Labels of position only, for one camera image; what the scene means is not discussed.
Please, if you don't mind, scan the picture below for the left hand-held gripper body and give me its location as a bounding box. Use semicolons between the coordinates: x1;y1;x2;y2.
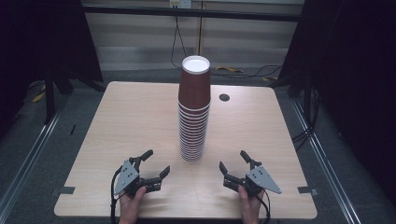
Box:
113;159;148;198

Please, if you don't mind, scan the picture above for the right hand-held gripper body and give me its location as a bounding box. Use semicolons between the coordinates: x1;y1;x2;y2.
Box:
244;164;283;198

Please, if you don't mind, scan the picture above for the stack of brown paper cups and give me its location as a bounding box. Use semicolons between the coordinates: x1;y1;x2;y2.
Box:
177;55;212;163

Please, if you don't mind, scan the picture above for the person's left hand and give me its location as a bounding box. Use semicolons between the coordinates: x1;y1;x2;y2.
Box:
119;186;148;224

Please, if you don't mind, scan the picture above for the person's right hand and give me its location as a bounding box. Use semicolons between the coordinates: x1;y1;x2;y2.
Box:
237;186;265;224

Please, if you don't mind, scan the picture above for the grey tape piece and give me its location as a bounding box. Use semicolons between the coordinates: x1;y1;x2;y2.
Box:
297;186;318;196
50;186;77;196

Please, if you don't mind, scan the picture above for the black metal stand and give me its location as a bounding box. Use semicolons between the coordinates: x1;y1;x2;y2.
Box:
43;66;106;126
302;73;313;133

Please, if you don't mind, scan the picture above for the black curtain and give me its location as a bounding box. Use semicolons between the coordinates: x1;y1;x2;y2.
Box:
0;0;105;138
277;0;396;200

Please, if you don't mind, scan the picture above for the black horizontal bar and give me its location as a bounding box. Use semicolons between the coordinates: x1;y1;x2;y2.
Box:
81;4;303;22

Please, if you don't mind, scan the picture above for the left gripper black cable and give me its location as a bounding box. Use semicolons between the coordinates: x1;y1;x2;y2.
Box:
109;165;124;224

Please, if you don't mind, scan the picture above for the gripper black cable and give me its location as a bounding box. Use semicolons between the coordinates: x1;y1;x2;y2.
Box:
109;165;124;224
255;191;272;224

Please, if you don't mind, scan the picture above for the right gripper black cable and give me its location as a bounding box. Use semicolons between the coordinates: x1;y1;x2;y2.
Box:
255;191;272;224

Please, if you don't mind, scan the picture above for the aluminium floor rail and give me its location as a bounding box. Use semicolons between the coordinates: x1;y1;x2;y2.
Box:
0;101;69;217
290;98;362;224

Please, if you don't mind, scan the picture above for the bundle of black cables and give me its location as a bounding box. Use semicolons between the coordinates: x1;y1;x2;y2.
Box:
291;88;322;152

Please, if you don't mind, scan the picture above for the black floor cable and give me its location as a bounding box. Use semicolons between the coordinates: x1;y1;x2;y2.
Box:
210;63;285;79

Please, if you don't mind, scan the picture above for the hanging black cable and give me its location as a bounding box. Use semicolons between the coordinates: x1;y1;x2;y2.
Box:
170;7;189;70

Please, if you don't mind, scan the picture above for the white wall socket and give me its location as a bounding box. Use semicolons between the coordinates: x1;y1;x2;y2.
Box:
168;0;192;9

